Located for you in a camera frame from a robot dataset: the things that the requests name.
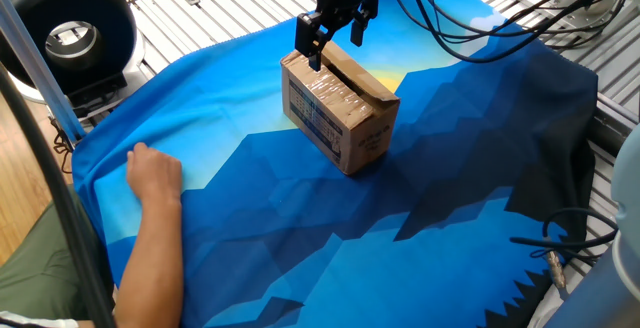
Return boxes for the white striped shirt sleeve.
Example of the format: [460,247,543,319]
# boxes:
[0,310,80,328]

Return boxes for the person's bare forearm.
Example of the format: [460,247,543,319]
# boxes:
[113,195,185,328]

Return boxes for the green shorts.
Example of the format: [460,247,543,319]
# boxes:
[0,190,115,322]

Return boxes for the person's bare hand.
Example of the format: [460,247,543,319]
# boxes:
[125,142,184,204]

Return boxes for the black round ring device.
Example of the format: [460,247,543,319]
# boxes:
[0,0,146,119]

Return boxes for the grey aluminium frame post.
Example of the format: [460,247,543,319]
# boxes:
[0,0,87,144]

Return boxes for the brown cardboard box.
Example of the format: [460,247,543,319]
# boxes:
[280,40,401,176]

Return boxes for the black cable with metal plug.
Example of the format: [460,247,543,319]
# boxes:
[509,206,621,289]

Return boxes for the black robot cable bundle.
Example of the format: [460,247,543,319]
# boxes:
[382,0,636,64]

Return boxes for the thick black hose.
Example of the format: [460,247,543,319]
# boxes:
[0,62,117,328]

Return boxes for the thin black floor cable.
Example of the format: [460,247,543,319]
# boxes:
[49,117,75,175]

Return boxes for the blue mountain print cloth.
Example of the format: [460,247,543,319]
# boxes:
[71,0,600,328]

